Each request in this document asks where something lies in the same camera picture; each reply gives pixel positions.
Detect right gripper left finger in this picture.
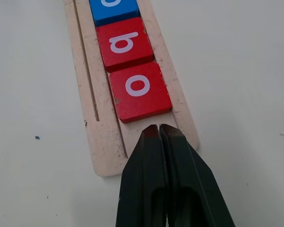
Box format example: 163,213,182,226
115,124,169,227

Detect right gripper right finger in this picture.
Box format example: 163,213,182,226
159,123,236,227

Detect red letter o block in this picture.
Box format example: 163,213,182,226
108,61,173,124

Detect red letter b block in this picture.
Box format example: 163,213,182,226
95,17,154,74

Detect wooden letter tray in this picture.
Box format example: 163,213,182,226
62,0,201,178

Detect blue letter o block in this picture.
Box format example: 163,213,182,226
89,0,140,27

